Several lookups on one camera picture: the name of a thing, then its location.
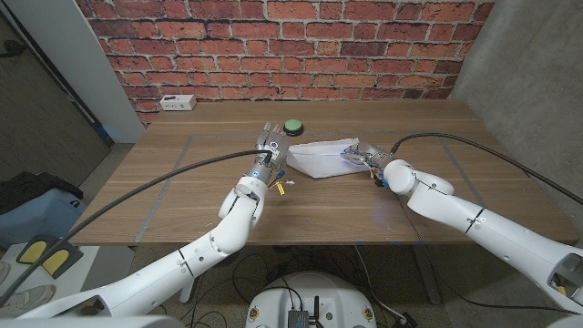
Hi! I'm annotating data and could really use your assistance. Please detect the metal table leg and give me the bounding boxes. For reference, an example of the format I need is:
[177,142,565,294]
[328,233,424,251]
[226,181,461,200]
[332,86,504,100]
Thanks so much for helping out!
[412,245,442,305]

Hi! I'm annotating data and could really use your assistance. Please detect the yellow foot pedal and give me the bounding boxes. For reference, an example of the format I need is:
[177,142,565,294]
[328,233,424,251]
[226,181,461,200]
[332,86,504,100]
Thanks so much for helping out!
[38,239,84,280]
[16,234,49,265]

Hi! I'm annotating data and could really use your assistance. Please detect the white handkerchief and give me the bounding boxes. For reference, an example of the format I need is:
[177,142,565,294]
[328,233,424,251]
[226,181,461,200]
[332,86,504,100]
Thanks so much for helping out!
[286,138,373,179]

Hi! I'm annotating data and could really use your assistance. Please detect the red brick printed backdrop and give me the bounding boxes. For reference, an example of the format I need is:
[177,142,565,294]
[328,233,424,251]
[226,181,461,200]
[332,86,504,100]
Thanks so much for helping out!
[75,0,496,127]

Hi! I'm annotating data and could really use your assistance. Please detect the green push button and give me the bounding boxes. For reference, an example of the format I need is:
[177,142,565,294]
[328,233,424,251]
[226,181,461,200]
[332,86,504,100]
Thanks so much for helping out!
[282,118,305,138]

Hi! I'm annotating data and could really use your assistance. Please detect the white sneaker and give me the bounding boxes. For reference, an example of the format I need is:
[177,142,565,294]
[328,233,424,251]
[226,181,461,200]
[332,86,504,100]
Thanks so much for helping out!
[0,284,56,319]

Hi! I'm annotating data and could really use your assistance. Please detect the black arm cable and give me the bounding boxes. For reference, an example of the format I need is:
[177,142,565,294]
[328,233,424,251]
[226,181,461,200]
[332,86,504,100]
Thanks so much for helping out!
[0,149,273,307]
[390,132,583,206]

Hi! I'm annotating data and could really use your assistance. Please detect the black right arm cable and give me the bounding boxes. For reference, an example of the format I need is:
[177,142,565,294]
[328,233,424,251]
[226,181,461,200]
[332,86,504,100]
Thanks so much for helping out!
[390,132,583,206]

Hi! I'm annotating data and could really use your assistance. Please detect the grey electronics box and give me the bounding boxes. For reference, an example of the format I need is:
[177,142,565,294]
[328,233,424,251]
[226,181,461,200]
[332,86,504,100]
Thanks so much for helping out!
[286,309,311,328]

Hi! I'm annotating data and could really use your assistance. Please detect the blue bin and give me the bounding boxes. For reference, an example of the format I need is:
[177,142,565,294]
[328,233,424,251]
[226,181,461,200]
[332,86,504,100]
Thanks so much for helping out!
[0,187,87,250]

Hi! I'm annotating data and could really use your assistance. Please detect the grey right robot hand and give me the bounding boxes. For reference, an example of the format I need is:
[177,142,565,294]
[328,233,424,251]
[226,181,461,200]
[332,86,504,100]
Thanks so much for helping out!
[341,140,393,172]

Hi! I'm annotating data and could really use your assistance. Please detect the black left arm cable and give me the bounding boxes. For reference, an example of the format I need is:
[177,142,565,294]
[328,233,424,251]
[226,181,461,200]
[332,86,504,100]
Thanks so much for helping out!
[0,149,273,307]

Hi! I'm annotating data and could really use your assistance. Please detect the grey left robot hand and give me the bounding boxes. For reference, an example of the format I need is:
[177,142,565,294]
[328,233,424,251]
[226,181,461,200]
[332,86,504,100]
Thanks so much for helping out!
[252,121,292,177]

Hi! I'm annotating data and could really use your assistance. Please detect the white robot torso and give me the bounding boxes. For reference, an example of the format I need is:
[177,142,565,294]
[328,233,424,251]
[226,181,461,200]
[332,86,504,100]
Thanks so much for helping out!
[245,272,378,328]

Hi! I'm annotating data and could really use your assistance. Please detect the black cloth bag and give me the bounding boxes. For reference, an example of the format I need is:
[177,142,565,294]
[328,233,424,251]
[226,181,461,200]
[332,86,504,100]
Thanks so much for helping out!
[0,171,85,215]

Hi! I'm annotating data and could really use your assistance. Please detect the white power strip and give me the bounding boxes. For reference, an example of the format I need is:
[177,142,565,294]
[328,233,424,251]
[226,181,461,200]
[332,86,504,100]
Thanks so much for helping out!
[159,94,198,112]

